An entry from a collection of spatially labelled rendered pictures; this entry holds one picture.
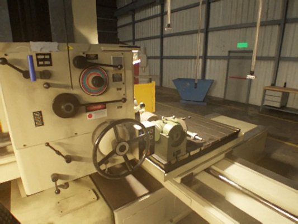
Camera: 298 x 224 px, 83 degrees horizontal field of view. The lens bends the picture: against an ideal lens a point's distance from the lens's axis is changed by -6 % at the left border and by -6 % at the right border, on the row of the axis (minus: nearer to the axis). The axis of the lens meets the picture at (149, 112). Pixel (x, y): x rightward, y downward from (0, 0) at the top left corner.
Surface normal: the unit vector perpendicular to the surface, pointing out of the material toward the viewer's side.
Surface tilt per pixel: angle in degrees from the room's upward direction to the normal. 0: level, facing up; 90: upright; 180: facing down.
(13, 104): 90
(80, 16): 90
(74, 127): 90
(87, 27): 90
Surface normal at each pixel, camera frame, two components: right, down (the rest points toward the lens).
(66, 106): 0.59, 0.23
